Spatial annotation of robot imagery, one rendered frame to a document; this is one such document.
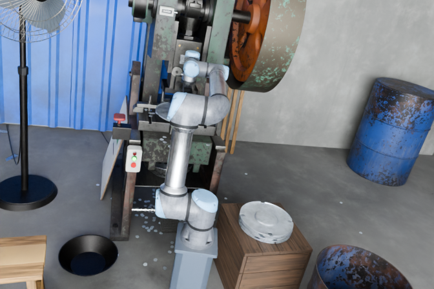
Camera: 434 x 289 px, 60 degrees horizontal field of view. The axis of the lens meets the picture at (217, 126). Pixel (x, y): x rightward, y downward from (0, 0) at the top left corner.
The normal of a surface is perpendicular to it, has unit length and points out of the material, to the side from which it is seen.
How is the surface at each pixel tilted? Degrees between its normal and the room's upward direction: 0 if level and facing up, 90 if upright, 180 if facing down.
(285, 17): 79
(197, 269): 90
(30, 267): 0
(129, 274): 0
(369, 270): 88
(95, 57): 90
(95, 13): 90
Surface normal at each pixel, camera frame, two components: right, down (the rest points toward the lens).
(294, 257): 0.28, 0.43
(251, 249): 0.18, -0.90
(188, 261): 0.00, 0.39
